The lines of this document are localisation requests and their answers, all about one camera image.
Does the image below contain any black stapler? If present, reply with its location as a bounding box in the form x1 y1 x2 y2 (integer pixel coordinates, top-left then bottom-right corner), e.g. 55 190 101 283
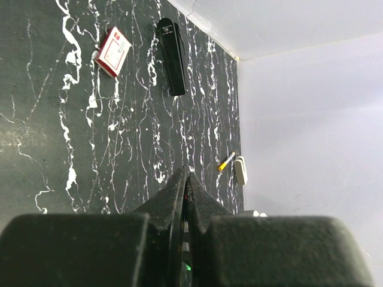
156 18 187 96

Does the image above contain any small red white box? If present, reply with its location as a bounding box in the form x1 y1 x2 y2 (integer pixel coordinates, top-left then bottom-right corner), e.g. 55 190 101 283
95 26 132 77

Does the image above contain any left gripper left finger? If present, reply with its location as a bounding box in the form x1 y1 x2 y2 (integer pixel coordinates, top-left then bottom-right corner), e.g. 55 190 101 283
1 168 186 286

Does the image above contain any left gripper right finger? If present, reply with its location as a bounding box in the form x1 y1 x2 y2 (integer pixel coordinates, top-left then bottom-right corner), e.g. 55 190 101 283
186 174 375 286

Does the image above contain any white grey eraser block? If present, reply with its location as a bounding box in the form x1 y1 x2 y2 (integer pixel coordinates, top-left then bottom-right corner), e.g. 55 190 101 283
233 156 248 185

